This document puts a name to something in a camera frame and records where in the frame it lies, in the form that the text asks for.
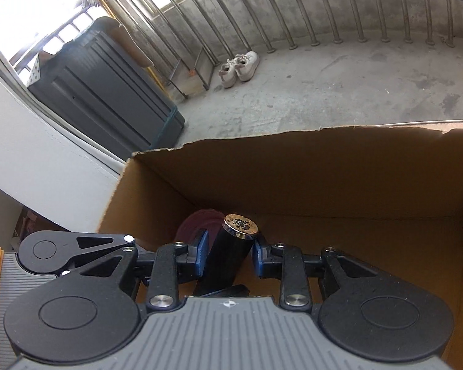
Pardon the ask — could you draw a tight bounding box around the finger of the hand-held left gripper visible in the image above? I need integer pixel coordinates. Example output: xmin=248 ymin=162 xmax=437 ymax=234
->
xmin=67 ymin=232 xmax=136 ymax=269

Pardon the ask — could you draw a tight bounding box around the dark grey storage cabinet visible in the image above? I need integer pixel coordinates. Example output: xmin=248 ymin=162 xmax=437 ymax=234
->
xmin=27 ymin=17 xmax=186 ymax=151

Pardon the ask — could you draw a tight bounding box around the yellow pipe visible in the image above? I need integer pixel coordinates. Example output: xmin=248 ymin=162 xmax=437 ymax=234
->
xmin=94 ymin=0 xmax=168 ymax=94

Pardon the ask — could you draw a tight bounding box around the metal balcony railing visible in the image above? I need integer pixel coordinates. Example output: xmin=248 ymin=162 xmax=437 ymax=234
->
xmin=8 ymin=0 xmax=463 ymax=55

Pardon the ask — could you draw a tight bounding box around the maroon round lid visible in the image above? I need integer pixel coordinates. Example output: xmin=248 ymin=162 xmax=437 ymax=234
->
xmin=175 ymin=208 xmax=224 ymax=248

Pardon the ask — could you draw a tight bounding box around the brown cardboard sheet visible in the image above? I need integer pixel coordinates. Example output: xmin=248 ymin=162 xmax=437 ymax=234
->
xmin=108 ymin=17 xmax=154 ymax=69

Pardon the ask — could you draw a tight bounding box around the brown cardboard box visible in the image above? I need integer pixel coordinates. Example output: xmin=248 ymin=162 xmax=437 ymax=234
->
xmin=98 ymin=121 xmax=463 ymax=370

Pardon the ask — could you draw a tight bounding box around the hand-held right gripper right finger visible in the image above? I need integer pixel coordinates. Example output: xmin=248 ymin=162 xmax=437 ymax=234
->
xmin=252 ymin=238 xmax=375 ymax=310

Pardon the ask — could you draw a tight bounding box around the black bottle with gold cap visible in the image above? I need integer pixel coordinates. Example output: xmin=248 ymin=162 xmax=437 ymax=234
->
xmin=193 ymin=213 xmax=260 ymax=297

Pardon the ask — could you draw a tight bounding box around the white sneaker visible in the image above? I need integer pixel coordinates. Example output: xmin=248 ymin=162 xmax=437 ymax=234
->
xmin=233 ymin=51 xmax=260 ymax=82
xmin=219 ymin=59 xmax=242 ymax=88

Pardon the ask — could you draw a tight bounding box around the white perforated box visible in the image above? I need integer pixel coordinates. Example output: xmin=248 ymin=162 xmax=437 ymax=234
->
xmin=26 ymin=53 xmax=44 ymax=86

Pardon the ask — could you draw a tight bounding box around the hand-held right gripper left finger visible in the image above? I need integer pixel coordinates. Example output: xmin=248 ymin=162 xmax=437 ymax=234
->
xmin=64 ymin=229 xmax=210 ymax=311

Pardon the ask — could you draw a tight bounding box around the metal rack frame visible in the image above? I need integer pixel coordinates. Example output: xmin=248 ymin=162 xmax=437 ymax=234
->
xmin=169 ymin=48 xmax=214 ymax=99

